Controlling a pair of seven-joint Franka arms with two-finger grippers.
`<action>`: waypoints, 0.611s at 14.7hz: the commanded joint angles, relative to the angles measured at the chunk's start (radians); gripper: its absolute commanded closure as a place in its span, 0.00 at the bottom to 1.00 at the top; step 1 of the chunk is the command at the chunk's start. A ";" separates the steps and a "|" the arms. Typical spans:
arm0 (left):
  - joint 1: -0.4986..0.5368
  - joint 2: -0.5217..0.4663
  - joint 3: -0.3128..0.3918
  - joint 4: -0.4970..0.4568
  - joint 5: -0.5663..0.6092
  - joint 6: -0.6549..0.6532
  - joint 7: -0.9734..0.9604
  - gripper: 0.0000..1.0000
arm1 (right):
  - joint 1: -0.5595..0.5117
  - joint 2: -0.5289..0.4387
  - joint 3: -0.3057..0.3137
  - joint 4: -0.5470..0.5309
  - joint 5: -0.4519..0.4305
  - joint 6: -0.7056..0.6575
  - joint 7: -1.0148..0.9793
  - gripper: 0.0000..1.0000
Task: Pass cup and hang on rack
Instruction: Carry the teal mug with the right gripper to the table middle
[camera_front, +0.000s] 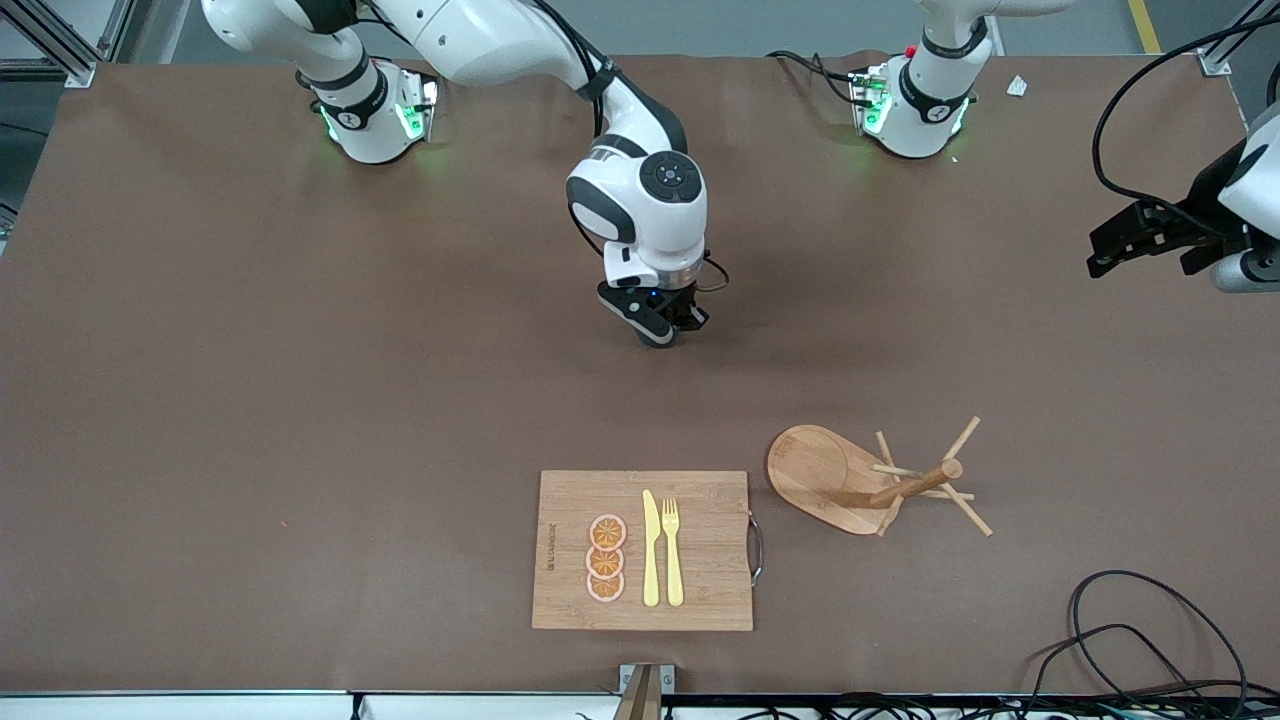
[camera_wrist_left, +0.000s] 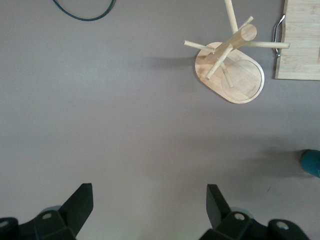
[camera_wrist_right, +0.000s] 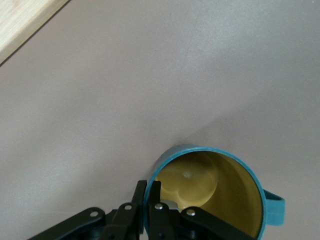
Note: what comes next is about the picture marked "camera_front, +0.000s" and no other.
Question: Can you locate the wooden cup rack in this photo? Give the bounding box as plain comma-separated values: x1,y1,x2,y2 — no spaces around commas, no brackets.
766,416,994,538

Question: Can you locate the yellow plastic knife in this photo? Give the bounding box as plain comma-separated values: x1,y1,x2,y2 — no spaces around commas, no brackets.
642,489,662,608

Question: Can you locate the yellow plastic fork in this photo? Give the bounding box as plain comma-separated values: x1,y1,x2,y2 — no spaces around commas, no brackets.
661,497,685,608

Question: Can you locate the brown table cover sheet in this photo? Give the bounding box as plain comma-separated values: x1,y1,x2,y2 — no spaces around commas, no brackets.
0,52,1280,696

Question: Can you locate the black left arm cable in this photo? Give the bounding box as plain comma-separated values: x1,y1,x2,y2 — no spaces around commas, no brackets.
1090,15,1280,239

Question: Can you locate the aluminium frame post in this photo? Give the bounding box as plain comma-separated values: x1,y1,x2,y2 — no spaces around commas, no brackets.
0,0,136,89
1195,0,1280,79

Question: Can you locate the bamboo cutting board, metal handle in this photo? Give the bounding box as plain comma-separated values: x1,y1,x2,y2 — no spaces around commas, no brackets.
531,470,764,633

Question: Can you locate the black base cable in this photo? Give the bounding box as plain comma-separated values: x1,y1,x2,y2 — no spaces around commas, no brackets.
765,48,863,109

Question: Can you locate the black looped cable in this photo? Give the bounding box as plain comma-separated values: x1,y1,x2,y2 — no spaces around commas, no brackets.
1068,570,1251,720
1020,624,1201,720

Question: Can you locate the grey metal bracket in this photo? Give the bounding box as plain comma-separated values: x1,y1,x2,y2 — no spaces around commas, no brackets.
612,663,677,720

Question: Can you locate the black cable bundle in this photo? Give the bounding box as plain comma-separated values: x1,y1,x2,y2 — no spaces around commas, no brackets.
660,692,1280,720

